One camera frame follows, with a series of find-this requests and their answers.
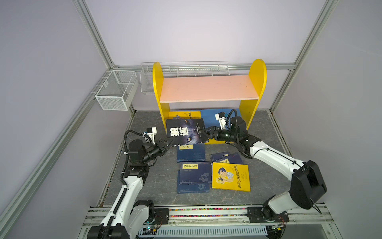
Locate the white wire rack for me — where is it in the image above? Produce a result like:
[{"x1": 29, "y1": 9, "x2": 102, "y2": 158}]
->
[{"x1": 140, "y1": 61, "x2": 230, "y2": 95}]

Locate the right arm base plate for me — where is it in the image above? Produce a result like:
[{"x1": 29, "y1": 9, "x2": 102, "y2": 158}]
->
[{"x1": 246, "y1": 206, "x2": 289, "y2": 223}]

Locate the black wolf book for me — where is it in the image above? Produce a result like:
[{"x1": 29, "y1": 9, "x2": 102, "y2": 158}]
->
[{"x1": 166, "y1": 118, "x2": 209, "y2": 146}]

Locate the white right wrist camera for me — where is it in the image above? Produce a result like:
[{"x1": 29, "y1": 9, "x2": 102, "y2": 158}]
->
[{"x1": 215, "y1": 112, "x2": 227, "y2": 129}]

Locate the white mesh basket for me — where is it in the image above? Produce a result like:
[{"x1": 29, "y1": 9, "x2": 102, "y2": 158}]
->
[{"x1": 95, "y1": 70, "x2": 139, "y2": 111}]

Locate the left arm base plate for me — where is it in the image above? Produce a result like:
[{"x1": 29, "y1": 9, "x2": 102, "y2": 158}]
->
[{"x1": 144, "y1": 208, "x2": 170, "y2": 225}]

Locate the blue book under yellow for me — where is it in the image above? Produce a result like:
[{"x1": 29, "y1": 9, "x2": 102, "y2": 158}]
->
[{"x1": 210, "y1": 151, "x2": 244, "y2": 164}]

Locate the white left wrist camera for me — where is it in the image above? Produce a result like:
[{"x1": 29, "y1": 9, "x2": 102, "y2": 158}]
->
[{"x1": 144, "y1": 127, "x2": 157, "y2": 144}]

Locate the blue book middle stack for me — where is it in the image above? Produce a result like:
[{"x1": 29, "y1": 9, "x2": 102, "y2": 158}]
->
[{"x1": 179, "y1": 162, "x2": 212, "y2": 185}]

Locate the blue book stack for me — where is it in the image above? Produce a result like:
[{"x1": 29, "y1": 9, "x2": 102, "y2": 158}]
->
[
  {"x1": 177, "y1": 171, "x2": 210, "y2": 194},
  {"x1": 179, "y1": 162, "x2": 212, "y2": 185}
]

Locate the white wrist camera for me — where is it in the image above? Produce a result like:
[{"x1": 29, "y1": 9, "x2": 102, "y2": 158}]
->
[
  {"x1": 215, "y1": 112, "x2": 227, "y2": 129},
  {"x1": 144, "y1": 127, "x2": 157, "y2": 144}
]

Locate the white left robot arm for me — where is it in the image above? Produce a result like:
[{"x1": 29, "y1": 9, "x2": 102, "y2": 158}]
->
[{"x1": 87, "y1": 139, "x2": 174, "y2": 239}]

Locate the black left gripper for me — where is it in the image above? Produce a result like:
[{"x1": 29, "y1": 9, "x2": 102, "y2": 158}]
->
[{"x1": 142, "y1": 137, "x2": 175, "y2": 164}]

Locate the blue book yellow label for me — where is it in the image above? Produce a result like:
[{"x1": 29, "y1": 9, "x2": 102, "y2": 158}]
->
[{"x1": 177, "y1": 143, "x2": 206, "y2": 163}]

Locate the yellow cartoon book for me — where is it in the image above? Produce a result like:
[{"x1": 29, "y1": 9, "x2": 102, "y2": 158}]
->
[
  {"x1": 212, "y1": 162, "x2": 251, "y2": 192},
  {"x1": 168, "y1": 111, "x2": 202, "y2": 119}
]

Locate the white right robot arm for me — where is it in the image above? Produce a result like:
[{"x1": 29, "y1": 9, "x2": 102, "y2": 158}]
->
[{"x1": 201, "y1": 117, "x2": 327, "y2": 222}]

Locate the aluminium frame rail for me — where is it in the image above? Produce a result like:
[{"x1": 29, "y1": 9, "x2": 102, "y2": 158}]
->
[{"x1": 0, "y1": 0, "x2": 138, "y2": 231}]

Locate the blue book bottom stack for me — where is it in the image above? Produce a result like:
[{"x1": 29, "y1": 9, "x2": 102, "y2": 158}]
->
[{"x1": 177, "y1": 171, "x2": 210, "y2": 194}]

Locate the yellow bookshelf with coloured shelves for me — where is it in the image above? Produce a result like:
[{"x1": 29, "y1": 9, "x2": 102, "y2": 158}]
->
[{"x1": 152, "y1": 59, "x2": 267, "y2": 131}]

